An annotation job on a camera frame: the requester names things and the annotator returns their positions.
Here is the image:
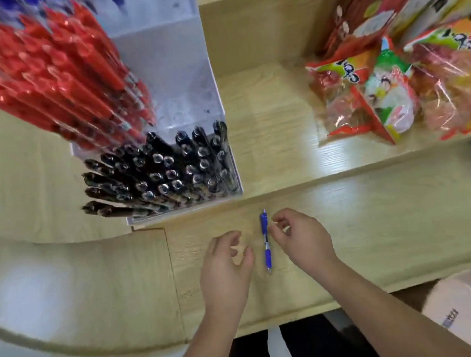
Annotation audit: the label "white round stool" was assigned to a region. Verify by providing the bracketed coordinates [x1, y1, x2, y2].
[419, 268, 471, 357]

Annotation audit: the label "person's left hand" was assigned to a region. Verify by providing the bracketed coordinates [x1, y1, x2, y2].
[196, 229, 259, 320]

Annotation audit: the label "person's black trousers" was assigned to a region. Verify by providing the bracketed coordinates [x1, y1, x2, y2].
[221, 309, 384, 357]

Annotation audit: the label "person's right forearm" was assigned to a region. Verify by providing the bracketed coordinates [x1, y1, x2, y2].
[309, 246, 471, 357]

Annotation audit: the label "cluster of black pens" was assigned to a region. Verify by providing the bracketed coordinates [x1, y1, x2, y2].
[75, 119, 242, 221]

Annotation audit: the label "person's left forearm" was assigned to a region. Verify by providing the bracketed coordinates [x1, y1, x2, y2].
[166, 308, 248, 357]

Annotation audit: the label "person's right hand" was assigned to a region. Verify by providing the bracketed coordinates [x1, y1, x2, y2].
[266, 204, 339, 279]

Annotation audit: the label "clear tiered pen holder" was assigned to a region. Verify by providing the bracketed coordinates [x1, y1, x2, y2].
[0, 0, 246, 236]

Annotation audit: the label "cluster of red pens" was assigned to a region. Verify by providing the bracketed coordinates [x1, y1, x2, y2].
[0, 0, 157, 155]

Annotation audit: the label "blue click pen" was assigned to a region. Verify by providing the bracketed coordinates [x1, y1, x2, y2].
[260, 209, 273, 275]

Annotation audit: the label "clear bag of red candies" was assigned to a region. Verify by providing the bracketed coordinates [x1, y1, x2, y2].
[304, 35, 423, 151]

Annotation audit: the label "stack of red snack packets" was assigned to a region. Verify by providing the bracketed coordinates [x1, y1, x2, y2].
[319, 0, 436, 60]

